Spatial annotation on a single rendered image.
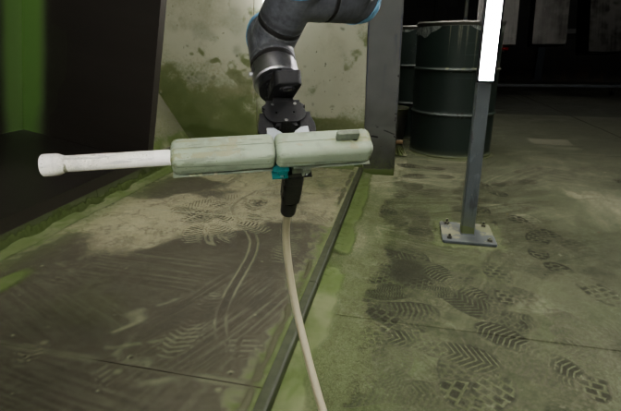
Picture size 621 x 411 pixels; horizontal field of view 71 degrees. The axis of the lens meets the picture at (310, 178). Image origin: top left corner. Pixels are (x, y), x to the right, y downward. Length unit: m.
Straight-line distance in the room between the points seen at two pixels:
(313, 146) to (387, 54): 1.87
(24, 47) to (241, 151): 0.73
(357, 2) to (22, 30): 0.78
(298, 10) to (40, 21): 0.64
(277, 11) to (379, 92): 1.73
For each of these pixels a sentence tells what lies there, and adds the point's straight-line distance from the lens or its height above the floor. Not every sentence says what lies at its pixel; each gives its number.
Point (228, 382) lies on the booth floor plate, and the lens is 1.04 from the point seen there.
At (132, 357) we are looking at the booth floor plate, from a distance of 1.16.
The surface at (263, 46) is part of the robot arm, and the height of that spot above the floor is 0.73.
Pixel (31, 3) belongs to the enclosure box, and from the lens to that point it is 1.24.
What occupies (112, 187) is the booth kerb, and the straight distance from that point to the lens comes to 2.26.
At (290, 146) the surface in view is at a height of 0.58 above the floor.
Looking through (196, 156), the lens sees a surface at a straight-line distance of 0.65.
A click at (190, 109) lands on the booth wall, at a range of 2.86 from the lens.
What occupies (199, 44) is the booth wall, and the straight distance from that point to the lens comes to 2.79.
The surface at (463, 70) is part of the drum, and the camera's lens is 2.99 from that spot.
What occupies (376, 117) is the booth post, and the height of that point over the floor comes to 0.34.
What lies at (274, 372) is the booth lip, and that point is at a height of 0.04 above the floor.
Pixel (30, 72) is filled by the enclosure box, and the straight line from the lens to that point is 1.26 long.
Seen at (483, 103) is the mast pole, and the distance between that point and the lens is 1.72.
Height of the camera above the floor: 0.73
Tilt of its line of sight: 17 degrees down
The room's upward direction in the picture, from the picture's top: straight up
